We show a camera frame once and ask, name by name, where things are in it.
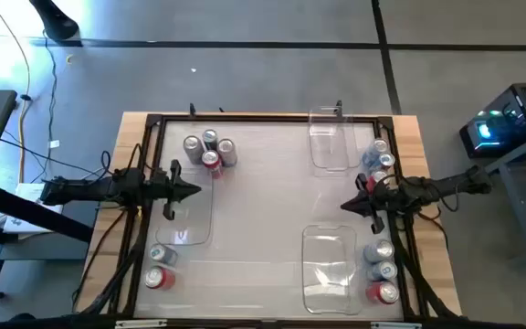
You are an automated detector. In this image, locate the white booklet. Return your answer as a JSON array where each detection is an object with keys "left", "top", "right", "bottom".
[{"left": 0, "top": 182, "right": 66, "bottom": 235}]

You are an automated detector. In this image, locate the yellow floor cable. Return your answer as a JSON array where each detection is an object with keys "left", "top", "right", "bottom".
[{"left": 0, "top": 0, "right": 34, "bottom": 184}]

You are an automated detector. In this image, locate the white glossy board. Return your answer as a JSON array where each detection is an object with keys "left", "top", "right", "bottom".
[{"left": 133, "top": 119, "right": 405, "bottom": 320}]

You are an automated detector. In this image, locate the black stand foot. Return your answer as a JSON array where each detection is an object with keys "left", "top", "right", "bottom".
[{"left": 28, "top": 0, "right": 81, "bottom": 42}]

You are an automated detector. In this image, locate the black floor cable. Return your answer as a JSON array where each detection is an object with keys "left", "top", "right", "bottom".
[
  {"left": 29, "top": 30, "right": 59, "bottom": 184},
  {"left": 0, "top": 129, "right": 113, "bottom": 177}
]

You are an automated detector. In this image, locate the grey metal stand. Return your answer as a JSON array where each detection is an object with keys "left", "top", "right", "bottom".
[{"left": 475, "top": 125, "right": 526, "bottom": 269}]

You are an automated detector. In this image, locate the white metal bracket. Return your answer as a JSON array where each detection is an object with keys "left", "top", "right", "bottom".
[
  {"left": 370, "top": 321, "right": 423, "bottom": 329},
  {"left": 114, "top": 319, "right": 168, "bottom": 329}
]

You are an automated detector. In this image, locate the black cable bundle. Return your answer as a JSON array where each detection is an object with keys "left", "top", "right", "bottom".
[
  {"left": 394, "top": 218, "right": 456, "bottom": 319},
  {"left": 74, "top": 207, "right": 153, "bottom": 316}
]

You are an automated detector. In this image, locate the clear plastic bin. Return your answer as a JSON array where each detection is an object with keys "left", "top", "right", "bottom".
[
  {"left": 308, "top": 105, "right": 354, "bottom": 178},
  {"left": 154, "top": 166, "right": 215, "bottom": 247},
  {"left": 301, "top": 223, "right": 364, "bottom": 316}
]

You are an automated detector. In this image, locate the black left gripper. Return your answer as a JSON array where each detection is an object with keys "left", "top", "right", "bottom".
[{"left": 151, "top": 158, "right": 203, "bottom": 221}]

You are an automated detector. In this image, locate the black lit computer case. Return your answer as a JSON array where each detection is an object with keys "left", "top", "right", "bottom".
[{"left": 458, "top": 81, "right": 526, "bottom": 160}]

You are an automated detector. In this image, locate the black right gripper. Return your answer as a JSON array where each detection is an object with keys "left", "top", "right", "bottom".
[{"left": 340, "top": 173, "right": 401, "bottom": 234}]

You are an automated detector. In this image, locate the black metal table frame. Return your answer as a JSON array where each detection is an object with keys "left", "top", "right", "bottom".
[{"left": 107, "top": 112, "right": 433, "bottom": 329}]

